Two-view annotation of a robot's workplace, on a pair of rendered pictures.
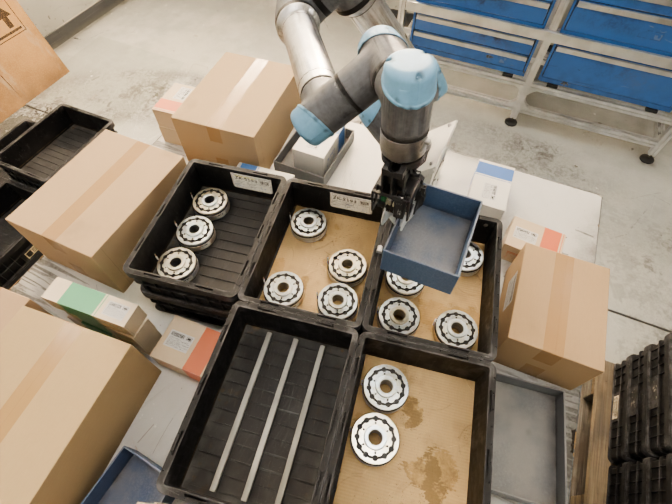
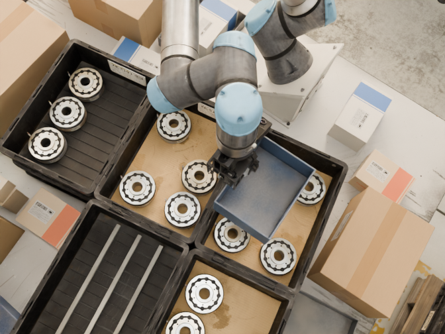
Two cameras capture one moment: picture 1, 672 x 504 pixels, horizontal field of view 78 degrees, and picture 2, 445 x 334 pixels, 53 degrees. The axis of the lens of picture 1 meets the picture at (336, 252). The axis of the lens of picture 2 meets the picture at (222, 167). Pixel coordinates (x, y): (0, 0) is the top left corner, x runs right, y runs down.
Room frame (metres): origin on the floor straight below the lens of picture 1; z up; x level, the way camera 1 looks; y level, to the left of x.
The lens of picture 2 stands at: (0.19, -0.10, 2.11)
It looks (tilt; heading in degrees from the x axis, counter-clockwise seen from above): 71 degrees down; 1
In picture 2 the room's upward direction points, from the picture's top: 11 degrees clockwise
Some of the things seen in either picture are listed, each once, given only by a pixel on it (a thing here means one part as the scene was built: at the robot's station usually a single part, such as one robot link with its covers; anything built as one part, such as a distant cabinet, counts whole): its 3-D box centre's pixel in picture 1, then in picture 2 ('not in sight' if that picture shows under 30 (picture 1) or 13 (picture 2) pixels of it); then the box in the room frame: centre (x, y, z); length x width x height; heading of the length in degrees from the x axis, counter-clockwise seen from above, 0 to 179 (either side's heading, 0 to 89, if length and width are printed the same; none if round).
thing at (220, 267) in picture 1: (216, 234); (85, 120); (0.66, 0.33, 0.87); 0.40 x 0.30 x 0.11; 166
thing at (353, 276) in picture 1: (347, 265); (198, 175); (0.57, -0.03, 0.86); 0.10 x 0.10 x 0.01
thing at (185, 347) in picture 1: (193, 350); (53, 220); (0.37, 0.37, 0.74); 0.16 x 0.12 x 0.07; 70
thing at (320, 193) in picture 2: (464, 254); (308, 187); (0.61, -0.35, 0.86); 0.10 x 0.10 x 0.01
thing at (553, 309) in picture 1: (547, 314); (368, 252); (0.47, -0.57, 0.78); 0.30 x 0.22 x 0.16; 158
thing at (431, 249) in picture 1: (431, 234); (263, 189); (0.50, -0.20, 1.10); 0.20 x 0.15 x 0.07; 157
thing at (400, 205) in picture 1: (398, 179); (233, 156); (0.50, -0.11, 1.26); 0.09 x 0.08 x 0.12; 156
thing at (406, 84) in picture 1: (407, 95); (238, 115); (0.52, -0.10, 1.42); 0.09 x 0.08 x 0.11; 13
